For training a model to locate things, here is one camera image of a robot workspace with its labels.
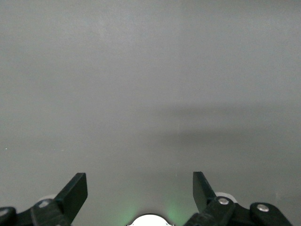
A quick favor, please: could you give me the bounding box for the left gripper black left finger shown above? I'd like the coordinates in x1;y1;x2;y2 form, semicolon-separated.
0;172;88;226

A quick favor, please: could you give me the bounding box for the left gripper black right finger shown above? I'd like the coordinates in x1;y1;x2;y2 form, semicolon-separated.
184;171;295;226

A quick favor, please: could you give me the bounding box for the dark grey table cover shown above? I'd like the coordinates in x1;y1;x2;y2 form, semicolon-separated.
0;0;301;226

